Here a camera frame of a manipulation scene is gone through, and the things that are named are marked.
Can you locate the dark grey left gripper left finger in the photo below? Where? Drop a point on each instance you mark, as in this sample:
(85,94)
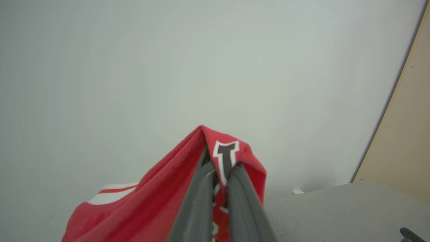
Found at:
(196,205)

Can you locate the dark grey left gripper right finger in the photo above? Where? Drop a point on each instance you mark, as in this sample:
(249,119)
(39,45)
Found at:
(243,208)

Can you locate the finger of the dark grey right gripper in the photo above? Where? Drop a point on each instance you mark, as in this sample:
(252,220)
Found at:
(411,234)

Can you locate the red sports jersey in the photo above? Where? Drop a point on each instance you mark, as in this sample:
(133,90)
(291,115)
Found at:
(151,208)

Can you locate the beige wooden panel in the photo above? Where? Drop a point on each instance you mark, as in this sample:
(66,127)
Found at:
(406,134)

